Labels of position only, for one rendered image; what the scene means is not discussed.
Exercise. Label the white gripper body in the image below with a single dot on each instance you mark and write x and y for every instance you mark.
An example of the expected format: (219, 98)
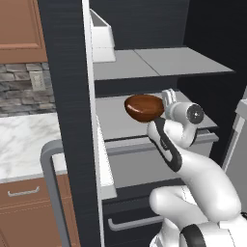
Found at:
(169, 96)

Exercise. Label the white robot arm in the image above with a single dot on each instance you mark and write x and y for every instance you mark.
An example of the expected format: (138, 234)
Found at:
(205, 180)

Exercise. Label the brown bowl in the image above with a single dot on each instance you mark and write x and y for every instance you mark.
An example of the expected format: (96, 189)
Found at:
(143, 107)

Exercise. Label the grey fridge shelf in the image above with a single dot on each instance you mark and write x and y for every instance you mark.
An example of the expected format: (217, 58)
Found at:
(112, 119)
(160, 62)

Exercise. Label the grey fridge crisper drawer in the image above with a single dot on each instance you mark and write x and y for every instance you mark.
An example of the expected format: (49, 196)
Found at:
(135, 164)

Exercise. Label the dark fridge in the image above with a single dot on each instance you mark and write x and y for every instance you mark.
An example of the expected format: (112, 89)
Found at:
(154, 22)

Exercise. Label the grey fridge door with bin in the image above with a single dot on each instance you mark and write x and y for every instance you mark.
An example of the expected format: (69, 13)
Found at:
(236, 151)

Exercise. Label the dark fridge door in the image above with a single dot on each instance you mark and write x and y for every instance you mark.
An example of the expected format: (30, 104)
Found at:
(69, 96)

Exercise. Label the white door bin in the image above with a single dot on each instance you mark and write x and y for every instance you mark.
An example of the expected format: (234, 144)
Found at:
(102, 38)
(105, 170)

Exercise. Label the dark freezer drawer front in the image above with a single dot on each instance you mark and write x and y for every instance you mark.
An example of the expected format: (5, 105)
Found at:
(128, 205)

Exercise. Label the brown drawer front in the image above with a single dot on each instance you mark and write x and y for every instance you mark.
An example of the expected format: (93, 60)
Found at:
(29, 194)

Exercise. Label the brown base cupboard door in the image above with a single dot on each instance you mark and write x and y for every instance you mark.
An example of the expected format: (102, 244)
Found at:
(29, 228)

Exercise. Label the grey wall outlet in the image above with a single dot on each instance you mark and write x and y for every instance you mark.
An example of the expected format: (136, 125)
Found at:
(37, 80)

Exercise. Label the brown wall cupboard door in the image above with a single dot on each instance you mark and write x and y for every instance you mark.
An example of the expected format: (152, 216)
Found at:
(19, 29)

